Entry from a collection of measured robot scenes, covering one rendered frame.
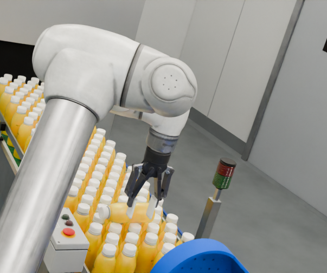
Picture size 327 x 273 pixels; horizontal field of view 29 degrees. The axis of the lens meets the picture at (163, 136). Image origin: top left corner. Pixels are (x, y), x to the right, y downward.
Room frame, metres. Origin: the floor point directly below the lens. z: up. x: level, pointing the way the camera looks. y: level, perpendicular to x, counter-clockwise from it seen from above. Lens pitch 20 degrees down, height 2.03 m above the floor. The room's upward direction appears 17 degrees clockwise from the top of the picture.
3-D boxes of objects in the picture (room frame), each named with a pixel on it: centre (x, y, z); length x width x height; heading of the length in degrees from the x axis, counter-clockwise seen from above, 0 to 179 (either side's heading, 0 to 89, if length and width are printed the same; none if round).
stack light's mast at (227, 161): (2.11, -0.25, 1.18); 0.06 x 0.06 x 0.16
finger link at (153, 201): (1.73, -0.03, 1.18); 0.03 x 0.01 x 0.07; 32
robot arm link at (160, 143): (1.71, 0.00, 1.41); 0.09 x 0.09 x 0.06
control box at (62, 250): (1.62, 0.21, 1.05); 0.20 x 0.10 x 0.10; 32
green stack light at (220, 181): (2.11, -0.25, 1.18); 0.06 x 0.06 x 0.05
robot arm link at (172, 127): (1.71, 0.01, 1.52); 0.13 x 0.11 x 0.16; 88
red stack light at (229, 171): (2.11, -0.25, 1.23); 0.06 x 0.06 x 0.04
